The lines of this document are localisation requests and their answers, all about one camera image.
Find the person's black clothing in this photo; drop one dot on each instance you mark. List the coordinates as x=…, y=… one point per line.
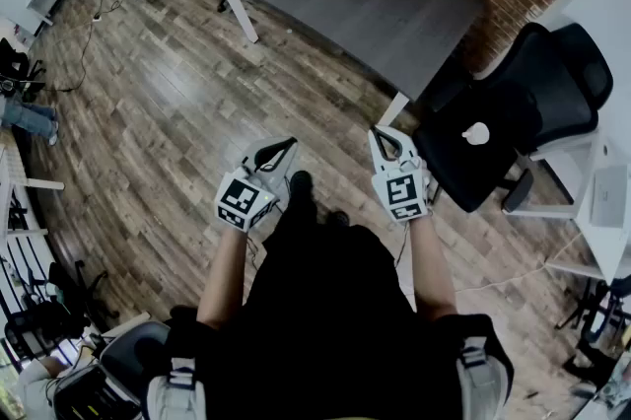
x=320, y=309

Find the black mesh office chair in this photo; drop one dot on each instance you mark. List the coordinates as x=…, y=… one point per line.
x=468, y=171

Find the person's right forearm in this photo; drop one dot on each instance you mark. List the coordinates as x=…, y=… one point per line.
x=431, y=265

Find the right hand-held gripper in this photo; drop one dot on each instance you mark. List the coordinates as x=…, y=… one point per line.
x=399, y=191

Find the white cabinet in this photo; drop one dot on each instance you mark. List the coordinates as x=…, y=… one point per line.
x=601, y=14

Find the white desk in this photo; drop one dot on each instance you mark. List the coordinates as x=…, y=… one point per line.
x=611, y=250

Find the person's left forearm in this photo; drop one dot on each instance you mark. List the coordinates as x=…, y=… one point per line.
x=224, y=275

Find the person's black shoe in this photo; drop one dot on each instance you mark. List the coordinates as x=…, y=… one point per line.
x=301, y=186
x=339, y=218

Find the dark grey table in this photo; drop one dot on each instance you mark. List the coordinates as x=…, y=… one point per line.
x=394, y=23

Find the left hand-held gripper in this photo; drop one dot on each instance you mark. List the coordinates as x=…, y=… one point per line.
x=236, y=198

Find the black stand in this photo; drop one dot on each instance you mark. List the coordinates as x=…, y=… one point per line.
x=591, y=334

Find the grey laptop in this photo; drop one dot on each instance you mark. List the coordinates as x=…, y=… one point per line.
x=609, y=196

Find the small white object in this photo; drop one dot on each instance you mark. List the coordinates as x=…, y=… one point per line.
x=475, y=133

